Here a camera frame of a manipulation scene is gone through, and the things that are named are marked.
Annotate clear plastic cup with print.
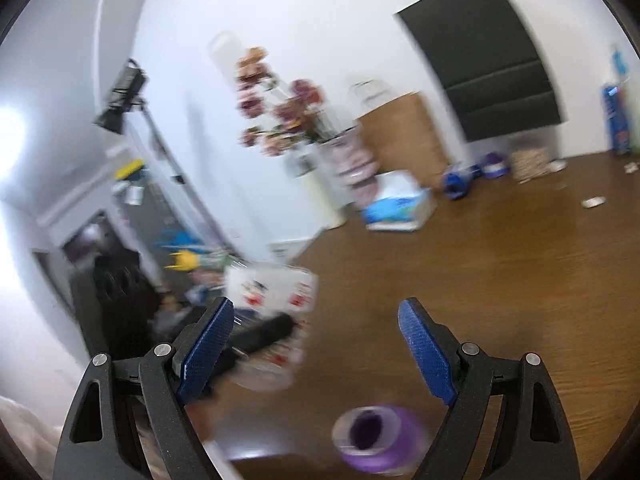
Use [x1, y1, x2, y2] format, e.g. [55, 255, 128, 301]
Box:
[224, 263, 319, 392]

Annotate purple white cup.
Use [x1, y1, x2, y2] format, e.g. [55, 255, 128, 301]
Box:
[332, 405, 430, 477]

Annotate dark blue cup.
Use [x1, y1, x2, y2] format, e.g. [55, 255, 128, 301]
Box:
[442, 162, 482, 200]

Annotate small purple cup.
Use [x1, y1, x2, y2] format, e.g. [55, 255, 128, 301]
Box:
[480, 152, 509, 179]

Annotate grey refrigerator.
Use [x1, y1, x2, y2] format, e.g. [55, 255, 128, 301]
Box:
[113, 158, 202, 290]

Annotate yellow blue toy pile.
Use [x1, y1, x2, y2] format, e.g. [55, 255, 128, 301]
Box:
[154, 229, 209, 273]

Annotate blue white tissue box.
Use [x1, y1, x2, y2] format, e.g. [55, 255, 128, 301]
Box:
[360, 170, 437, 232]

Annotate woven beige basket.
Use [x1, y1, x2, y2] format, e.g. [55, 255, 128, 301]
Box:
[509, 146, 551, 182]

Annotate patterned pink vase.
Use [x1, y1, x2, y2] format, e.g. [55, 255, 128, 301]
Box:
[319, 124, 380, 210]

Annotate brown paper bag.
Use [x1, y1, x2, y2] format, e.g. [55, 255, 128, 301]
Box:
[352, 79, 450, 192]

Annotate blue drink can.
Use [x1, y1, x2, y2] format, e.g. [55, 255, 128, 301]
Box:
[602, 84, 631, 156]

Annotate cream cylinder vase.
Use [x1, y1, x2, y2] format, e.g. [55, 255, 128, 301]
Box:
[286, 146, 346, 230]

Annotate black light stand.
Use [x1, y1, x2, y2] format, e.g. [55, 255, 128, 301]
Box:
[93, 58, 239, 256]

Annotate pink artificial flower bouquet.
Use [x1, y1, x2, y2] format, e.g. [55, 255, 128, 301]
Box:
[234, 47, 337, 157]

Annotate clear bottle blue cap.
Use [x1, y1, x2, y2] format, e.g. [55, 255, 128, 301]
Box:
[611, 44, 629, 86]

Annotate black paper bag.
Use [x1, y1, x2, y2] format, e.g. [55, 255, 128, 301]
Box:
[398, 0, 562, 142]

